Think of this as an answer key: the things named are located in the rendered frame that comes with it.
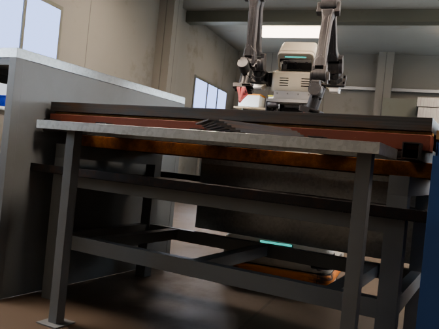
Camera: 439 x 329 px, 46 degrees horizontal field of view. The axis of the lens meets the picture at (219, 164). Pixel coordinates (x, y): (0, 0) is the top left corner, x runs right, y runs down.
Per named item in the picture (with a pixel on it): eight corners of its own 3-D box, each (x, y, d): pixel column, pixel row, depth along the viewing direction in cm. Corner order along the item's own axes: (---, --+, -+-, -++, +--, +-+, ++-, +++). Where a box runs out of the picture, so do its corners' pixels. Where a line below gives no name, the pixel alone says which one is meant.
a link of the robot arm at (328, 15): (341, 6, 247) (319, 6, 251) (341, -2, 242) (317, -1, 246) (330, 84, 233) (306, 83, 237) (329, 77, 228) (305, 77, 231)
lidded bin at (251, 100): (264, 109, 1107) (266, 96, 1106) (259, 107, 1067) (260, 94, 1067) (242, 108, 1123) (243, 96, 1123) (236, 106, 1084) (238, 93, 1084)
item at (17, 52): (16, 57, 211) (17, 47, 211) (-73, 58, 240) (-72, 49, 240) (184, 104, 326) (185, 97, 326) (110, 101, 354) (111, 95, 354)
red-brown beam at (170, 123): (429, 151, 152) (431, 130, 152) (49, 124, 226) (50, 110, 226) (432, 153, 160) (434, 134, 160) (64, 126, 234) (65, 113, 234)
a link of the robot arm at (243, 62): (259, 62, 279) (243, 62, 281) (254, 48, 269) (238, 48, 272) (254, 80, 274) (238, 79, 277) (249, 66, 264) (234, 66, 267)
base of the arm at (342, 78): (347, 76, 287) (325, 76, 291) (346, 65, 281) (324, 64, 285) (344, 87, 282) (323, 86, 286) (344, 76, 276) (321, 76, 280)
